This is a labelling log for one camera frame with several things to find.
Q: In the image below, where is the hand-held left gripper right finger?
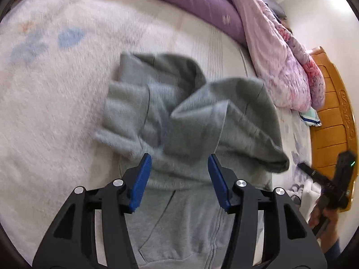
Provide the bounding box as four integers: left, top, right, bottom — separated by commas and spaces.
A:
208, 154, 328, 269

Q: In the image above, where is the stack of folded clothes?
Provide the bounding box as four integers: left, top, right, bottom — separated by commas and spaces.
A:
289, 174, 322, 225

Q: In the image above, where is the person's right hand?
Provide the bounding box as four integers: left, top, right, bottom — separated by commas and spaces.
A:
309, 197, 338, 246

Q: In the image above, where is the wooden headboard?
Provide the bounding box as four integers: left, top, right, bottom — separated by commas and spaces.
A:
309, 46, 359, 180

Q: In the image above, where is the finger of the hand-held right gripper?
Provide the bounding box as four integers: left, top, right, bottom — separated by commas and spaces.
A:
297, 163, 334, 188

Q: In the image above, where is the person's right forearm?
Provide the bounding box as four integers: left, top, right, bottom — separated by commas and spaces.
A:
324, 239, 343, 262

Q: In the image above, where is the white plush floral bed blanket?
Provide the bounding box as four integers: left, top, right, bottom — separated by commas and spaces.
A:
0, 0, 323, 258

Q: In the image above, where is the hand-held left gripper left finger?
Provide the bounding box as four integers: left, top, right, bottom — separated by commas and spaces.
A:
32, 153, 152, 269

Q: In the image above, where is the teal striped pillow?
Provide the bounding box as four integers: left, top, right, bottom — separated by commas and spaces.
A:
299, 109, 322, 126

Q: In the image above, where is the grey zip hoodie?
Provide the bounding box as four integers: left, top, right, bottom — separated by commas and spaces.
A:
95, 52, 290, 269

